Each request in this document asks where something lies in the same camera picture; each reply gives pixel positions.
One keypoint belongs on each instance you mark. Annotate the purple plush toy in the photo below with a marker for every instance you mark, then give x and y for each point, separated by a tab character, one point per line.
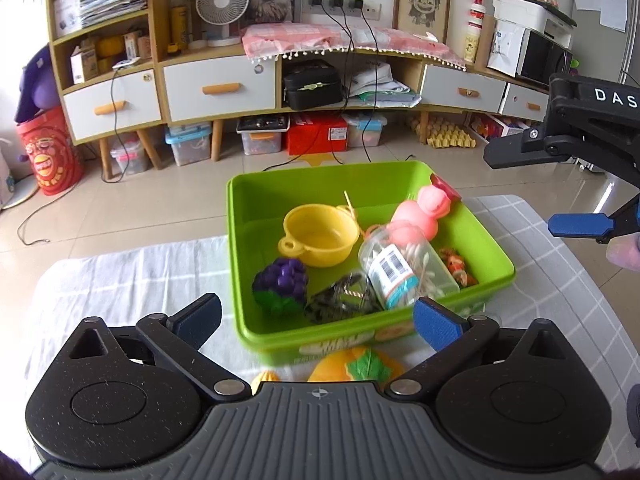
37	90

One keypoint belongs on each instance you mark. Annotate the yellow egg tray stack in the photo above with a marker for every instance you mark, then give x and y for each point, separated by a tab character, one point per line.
440	135

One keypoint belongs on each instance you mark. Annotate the small white device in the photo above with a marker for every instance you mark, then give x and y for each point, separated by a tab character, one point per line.
126	64

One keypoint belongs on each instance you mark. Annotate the clear storage box white lid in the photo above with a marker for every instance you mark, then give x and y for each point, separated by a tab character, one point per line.
365	130

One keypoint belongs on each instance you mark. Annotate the green plastic box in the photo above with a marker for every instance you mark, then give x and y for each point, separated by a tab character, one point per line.
250	210

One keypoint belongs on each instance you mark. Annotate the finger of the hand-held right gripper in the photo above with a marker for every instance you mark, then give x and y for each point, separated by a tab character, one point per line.
580	225
520	150

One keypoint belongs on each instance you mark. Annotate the white cardboard box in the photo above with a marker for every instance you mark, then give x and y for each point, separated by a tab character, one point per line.
67	12

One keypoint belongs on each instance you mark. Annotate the white printer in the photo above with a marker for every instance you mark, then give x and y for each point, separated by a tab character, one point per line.
530	12

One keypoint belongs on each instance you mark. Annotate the white desk fan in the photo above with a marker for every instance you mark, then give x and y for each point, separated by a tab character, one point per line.
222	2

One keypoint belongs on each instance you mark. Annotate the person's right hand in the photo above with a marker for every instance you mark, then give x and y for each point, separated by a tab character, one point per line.
625	255

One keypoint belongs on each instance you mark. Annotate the pink pig toy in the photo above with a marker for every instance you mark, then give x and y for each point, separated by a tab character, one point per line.
415	215

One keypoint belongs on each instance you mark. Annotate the clear storage box dark lid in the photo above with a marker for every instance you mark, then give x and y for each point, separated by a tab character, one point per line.
262	135

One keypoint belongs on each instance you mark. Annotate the toy pumpkin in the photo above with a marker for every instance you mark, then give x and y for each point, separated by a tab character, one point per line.
330	367

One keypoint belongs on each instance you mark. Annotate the clear storage box pink contents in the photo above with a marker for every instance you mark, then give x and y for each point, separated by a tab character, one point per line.
130	157

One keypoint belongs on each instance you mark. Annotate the red cardboard box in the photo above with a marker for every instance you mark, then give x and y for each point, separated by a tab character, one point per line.
315	135

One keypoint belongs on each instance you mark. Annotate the grey checked tablecloth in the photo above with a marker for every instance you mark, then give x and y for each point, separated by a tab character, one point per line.
125	280

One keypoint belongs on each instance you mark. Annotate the wooden cabinet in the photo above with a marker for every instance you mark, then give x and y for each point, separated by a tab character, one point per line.
157	35

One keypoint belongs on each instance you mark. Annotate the red printed barrel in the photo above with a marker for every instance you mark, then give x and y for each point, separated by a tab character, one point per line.
47	160

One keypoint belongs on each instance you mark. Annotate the folded white clothes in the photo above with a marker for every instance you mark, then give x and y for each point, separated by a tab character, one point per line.
380	80

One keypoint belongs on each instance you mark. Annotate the small brown carton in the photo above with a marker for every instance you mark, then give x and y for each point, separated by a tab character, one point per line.
137	45

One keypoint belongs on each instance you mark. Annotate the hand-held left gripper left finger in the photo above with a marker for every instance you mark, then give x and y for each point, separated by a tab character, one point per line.
197	317

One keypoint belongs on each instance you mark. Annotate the yellow can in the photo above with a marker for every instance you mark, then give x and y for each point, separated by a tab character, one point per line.
180	27

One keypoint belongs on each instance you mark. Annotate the toy corn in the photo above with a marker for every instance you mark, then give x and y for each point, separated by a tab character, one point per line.
267	380

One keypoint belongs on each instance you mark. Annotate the black bag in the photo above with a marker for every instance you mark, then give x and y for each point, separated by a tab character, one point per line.
312	85

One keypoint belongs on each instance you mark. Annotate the framed girl drawing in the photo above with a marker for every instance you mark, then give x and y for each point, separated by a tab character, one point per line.
422	0

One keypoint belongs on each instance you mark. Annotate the yellow toy pot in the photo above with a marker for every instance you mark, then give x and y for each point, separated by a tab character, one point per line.
320	235

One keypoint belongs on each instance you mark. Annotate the tall printed paper cup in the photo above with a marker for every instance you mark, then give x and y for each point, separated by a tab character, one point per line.
475	35

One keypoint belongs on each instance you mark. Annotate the wall power sockets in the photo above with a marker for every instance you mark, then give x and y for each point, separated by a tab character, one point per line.
340	4

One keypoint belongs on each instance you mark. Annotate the purple toy grapes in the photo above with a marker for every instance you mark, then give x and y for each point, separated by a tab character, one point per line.
282	277

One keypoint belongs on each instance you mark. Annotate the yellow round object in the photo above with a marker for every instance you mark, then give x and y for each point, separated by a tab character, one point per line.
111	47

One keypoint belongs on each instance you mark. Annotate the small orange toy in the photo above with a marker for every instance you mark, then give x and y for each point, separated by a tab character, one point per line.
457	265

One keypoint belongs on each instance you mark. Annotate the stack of papers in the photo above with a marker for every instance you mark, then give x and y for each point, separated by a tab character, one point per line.
115	2

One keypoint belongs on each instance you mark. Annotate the clear storage box blue lid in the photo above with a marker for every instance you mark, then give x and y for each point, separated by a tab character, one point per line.
187	147

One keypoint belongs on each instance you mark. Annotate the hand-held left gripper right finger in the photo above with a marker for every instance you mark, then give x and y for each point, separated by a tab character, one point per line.
440	325

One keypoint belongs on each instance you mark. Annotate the black claw clip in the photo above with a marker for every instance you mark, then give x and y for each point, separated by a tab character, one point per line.
340	305

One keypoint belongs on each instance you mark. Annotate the white toy crate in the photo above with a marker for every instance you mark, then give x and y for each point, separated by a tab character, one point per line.
495	127

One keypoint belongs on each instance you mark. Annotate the pink fringed cloth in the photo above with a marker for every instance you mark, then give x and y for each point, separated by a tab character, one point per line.
300	37

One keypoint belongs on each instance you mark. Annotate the black microwave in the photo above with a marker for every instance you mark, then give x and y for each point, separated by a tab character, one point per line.
542	57

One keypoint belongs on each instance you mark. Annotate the clear cotton swab jar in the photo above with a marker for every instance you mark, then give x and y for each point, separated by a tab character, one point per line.
395	270

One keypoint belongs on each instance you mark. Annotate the white open carton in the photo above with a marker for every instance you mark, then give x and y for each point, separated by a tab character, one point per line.
82	65

